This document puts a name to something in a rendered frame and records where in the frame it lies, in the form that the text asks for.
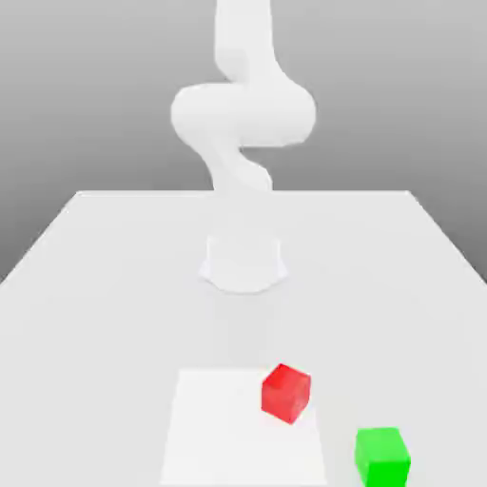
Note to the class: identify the small green cube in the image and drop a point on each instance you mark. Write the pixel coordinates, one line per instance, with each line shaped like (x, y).
(381, 456)

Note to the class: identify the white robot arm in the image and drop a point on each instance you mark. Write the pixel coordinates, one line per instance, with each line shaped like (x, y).
(243, 114)

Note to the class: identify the small red cube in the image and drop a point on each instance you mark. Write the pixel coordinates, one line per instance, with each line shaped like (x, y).
(285, 393)

